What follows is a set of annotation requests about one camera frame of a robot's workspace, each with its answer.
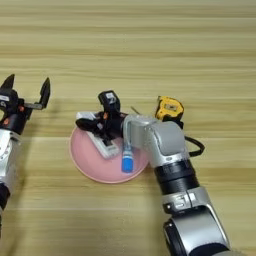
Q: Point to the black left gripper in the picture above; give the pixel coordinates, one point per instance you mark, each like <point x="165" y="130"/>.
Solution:
<point x="14" y="117"/>

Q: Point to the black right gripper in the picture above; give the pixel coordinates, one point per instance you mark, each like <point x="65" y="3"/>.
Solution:
<point x="113" y="125"/>

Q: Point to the white remote control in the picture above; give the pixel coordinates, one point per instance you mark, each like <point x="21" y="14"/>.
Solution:
<point x="110" y="151"/>

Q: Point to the blue glue stick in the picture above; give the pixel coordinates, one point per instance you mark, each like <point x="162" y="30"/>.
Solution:
<point x="127" y="163"/>

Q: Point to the yellow black tape measure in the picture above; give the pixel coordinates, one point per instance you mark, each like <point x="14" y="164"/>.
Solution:
<point x="170" y="108"/>

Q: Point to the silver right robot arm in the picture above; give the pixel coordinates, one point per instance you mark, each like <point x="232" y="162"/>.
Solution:
<point x="166" y="140"/>

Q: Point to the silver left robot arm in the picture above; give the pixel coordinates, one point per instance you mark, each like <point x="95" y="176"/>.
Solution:
<point x="6" y="156"/>

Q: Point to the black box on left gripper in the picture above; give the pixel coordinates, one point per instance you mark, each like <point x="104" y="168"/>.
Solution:
<point x="6" y="98"/>

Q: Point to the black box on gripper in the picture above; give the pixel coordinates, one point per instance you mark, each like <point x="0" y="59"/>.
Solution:
<point x="6" y="98"/>
<point x="108" y="100"/>

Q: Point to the pink round plate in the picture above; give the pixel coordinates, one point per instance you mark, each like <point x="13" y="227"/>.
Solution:
<point x="96" y="166"/>

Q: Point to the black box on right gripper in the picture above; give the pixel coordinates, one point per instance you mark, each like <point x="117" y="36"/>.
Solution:
<point x="108" y="100"/>

